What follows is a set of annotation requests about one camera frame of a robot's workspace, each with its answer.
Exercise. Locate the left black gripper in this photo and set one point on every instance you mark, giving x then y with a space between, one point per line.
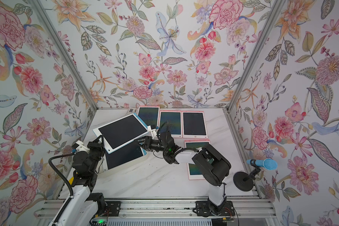
96 146

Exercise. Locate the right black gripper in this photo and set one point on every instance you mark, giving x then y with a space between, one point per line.
149 144

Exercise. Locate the blue writing tablet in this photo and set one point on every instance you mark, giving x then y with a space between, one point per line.
123 156
121 132

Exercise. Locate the pink writing tablet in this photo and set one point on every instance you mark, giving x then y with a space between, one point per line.
194 125
171 120
149 115

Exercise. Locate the cream plastic storage box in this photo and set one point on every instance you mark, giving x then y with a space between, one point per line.
101 164

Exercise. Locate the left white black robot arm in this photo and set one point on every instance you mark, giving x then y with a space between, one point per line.
81 205

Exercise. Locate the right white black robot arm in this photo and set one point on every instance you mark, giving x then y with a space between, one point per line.
213 166

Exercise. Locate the yellow sticky tape strip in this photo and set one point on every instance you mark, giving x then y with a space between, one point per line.
70 180

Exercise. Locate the blue microphone on stand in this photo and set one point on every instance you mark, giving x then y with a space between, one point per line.
244 181

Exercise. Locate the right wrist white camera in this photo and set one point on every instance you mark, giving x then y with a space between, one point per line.
152 132

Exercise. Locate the wrist white camera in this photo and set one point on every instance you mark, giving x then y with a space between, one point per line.
152 132
79 146

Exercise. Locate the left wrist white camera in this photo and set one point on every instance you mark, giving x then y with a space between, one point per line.
79 146

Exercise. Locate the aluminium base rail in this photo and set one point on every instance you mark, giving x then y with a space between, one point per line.
245 206

